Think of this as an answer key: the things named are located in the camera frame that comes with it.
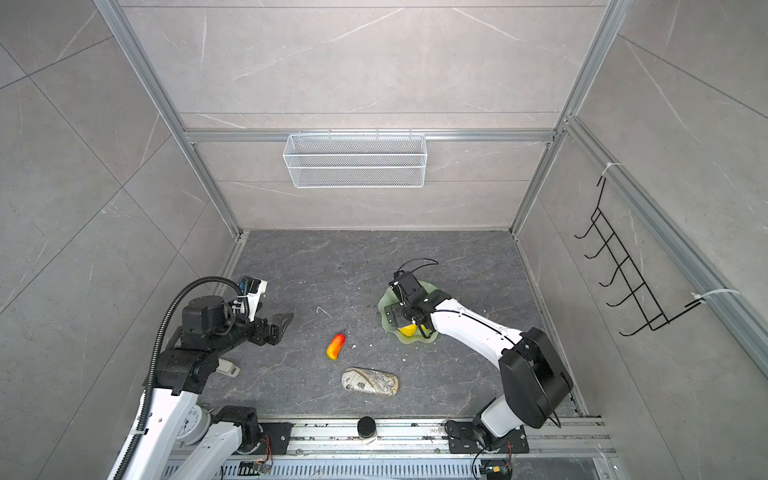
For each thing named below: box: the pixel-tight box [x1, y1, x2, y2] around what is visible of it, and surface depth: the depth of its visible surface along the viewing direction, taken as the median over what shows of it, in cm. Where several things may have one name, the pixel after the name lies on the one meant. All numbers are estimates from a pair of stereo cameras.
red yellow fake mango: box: [326, 333, 346, 361], surface depth 88 cm
